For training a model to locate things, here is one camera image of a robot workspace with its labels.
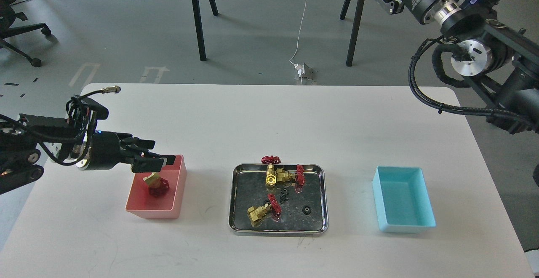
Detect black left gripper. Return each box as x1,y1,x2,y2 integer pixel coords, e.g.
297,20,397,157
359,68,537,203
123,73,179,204
76,131,176,173

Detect brass valve red handwheel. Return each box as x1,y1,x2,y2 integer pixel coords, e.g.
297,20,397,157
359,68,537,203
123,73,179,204
248,194,282,227
143,172,170,198

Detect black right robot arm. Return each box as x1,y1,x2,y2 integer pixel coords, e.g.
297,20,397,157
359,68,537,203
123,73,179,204
378,0,539,134

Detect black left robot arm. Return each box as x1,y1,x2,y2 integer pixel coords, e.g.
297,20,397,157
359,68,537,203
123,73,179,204
0,86,176,193

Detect pink plastic box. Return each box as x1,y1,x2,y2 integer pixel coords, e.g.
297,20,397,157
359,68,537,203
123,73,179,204
125,155,187,219

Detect brass valve red handwheel front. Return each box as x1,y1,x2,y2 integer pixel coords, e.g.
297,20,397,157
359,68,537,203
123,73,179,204
248,194,282,227

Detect brass valve two red handwheels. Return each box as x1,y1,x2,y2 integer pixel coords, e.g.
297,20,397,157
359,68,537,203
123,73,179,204
261,155,306,188

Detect black gear near valve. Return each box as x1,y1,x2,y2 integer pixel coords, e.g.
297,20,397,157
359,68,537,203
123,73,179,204
279,188,290,204

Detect small black gear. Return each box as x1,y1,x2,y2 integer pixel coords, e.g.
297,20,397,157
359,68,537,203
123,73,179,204
302,206,312,215

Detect light blue plastic box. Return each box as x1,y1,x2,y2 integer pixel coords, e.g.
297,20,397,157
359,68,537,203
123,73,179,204
372,166,437,233

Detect black tripod leg right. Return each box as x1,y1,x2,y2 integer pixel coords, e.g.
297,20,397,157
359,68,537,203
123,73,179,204
339,0,365,67

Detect black tripod leg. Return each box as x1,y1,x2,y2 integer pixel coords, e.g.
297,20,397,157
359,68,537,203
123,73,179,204
339,0,365,67
191,0,218,61

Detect white power adapter on floor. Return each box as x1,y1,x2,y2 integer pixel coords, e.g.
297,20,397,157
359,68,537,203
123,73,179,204
289,59,315,80

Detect stainless steel tray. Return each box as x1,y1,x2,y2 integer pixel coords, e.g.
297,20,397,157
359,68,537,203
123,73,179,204
228,163,328,235

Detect black tripod leg left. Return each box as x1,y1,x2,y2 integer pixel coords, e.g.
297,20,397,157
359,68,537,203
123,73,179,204
191,0,218,61

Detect black office chair base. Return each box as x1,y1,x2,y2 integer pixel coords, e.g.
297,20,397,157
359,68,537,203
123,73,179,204
0,0,52,67

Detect white floor cable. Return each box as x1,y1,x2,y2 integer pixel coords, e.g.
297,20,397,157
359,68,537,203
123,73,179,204
290,0,313,86

